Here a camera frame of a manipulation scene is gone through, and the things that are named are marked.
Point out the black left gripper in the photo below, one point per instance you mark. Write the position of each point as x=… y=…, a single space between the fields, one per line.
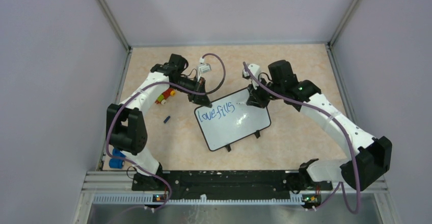
x=201 y=100

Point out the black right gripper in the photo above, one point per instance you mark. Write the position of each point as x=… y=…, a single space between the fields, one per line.
x=255 y=98

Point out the black framed whiteboard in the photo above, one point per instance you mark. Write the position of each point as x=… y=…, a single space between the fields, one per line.
x=226 y=122

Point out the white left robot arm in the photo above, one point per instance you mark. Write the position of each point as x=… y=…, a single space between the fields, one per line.
x=125 y=126

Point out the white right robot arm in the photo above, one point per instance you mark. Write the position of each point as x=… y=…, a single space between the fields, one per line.
x=367 y=157

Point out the colourful toy brick car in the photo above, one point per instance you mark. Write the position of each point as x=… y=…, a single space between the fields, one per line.
x=162 y=98

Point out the blue toy car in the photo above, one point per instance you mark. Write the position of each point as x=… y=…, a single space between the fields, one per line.
x=118 y=162

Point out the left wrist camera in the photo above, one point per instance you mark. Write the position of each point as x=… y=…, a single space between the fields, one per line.
x=202 y=68

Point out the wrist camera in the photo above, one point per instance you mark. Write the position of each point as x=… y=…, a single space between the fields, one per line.
x=202 y=68
x=255 y=70

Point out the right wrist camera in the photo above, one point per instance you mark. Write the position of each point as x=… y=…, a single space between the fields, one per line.
x=255 y=70

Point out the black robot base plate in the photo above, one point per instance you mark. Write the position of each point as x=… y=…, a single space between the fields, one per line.
x=236 y=181

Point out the white slotted cable duct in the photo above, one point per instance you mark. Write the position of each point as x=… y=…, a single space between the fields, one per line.
x=150 y=199

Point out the aluminium frame rails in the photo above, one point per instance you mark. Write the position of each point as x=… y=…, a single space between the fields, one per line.
x=385 y=204

